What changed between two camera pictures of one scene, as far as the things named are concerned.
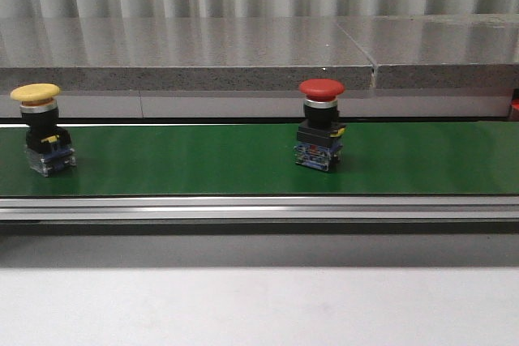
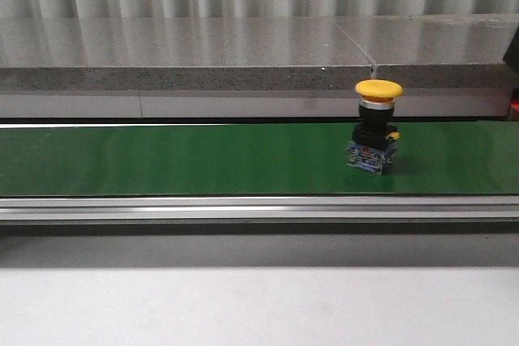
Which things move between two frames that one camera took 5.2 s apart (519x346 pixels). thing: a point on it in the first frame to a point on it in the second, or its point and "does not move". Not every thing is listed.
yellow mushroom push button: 48,147 to 372,144
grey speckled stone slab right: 439,51 does not move
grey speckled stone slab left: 179,53 does not move
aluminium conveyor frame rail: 257,208 does not move
